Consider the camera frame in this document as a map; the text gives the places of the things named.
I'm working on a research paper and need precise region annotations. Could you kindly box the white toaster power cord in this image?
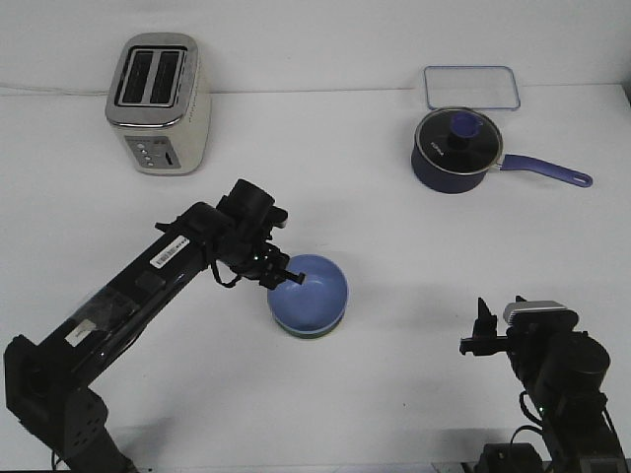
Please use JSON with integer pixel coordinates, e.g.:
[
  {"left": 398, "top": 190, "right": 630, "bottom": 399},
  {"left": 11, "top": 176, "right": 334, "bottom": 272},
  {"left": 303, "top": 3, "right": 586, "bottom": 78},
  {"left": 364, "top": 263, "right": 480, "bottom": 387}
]
[{"left": 0, "top": 85, "right": 110, "bottom": 99}]

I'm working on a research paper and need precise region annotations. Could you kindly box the clear blue-rimmed container lid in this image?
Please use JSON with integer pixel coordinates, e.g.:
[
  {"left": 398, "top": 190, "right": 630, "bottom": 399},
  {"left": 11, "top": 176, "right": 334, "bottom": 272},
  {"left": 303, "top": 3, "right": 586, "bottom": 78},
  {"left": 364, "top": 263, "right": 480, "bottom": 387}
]
[{"left": 422, "top": 65, "right": 521, "bottom": 111}]

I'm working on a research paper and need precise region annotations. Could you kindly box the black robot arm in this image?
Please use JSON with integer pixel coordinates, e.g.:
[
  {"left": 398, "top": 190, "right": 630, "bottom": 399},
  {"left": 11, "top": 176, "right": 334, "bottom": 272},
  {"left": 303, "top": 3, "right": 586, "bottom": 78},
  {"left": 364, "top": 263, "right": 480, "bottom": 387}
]
[
  {"left": 459, "top": 297, "right": 629, "bottom": 472},
  {"left": 4, "top": 179, "right": 305, "bottom": 472}
]

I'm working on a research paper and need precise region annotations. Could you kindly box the silver two-slot toaster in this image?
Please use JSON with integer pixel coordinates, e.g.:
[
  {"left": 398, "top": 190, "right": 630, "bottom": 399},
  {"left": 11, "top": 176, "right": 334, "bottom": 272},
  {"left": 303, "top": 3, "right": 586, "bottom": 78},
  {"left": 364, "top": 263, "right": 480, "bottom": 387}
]
[{"left": 105, "top": 33, "right": 212, "bottom": 175}]

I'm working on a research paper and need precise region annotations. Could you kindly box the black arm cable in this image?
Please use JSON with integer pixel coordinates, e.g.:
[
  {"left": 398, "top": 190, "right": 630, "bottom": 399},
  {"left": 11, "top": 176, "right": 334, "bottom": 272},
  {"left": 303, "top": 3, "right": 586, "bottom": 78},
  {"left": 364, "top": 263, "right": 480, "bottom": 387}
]
[
  {"left": 510, "top": 391, "right": 548, "bottom": 449},
  {"left": 209, "top": 260, "right": 243, "bottom": 290}
]

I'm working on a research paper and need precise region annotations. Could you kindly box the green bowl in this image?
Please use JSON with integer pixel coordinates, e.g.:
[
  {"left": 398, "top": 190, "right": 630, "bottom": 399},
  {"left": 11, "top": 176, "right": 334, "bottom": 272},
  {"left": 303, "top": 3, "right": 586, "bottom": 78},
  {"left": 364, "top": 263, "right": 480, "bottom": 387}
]
[{"left": 273, "top": 312, "right": 344, "bottom": 340}]

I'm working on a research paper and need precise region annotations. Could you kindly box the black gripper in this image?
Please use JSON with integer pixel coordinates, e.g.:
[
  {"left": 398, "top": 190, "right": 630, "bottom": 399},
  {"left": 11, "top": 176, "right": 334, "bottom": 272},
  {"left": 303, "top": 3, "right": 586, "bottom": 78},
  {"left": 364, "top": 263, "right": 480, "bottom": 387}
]
[
  {"left": 458, "top": 295, "right": 526, "bottom": 357},
  {"left": 229, "top": 241, "right": 305, "bottom": 289}
]

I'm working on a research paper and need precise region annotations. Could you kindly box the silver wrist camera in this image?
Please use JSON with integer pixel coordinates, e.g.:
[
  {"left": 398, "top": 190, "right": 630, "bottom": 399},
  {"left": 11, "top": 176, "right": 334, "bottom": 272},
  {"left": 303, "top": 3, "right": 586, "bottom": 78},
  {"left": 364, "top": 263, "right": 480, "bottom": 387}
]
[
  {"left": 265, "top": 206, "right": 289, "bottom": 229},
  {"left": 503, "top": 301, "right": 579, "bottom": 331}
]

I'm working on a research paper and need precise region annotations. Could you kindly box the glass pot lid blue knob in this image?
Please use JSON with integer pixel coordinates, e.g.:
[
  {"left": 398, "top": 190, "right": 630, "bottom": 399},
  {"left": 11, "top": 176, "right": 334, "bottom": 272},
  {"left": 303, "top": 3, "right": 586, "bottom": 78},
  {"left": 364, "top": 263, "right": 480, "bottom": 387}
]
[{"left": 415, "top": 107, "right": 503, "bottom": 175}]

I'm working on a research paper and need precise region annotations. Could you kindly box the blue bowl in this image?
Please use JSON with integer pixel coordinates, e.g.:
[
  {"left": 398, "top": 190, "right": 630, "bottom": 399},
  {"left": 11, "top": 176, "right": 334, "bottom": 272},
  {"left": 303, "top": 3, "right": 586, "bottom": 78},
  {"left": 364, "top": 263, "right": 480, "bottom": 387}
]
[{"left": 267, "top": 254, "right": 349, "bottom": 318}]

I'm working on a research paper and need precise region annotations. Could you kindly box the dark blue saucepan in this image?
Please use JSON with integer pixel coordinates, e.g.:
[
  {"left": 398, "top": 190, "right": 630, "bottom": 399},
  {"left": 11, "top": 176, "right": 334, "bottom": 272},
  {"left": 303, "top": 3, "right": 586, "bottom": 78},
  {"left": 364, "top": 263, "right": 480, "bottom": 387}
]
[{"left": 411, "top": 136, "right": 594, "bottom": 194}]

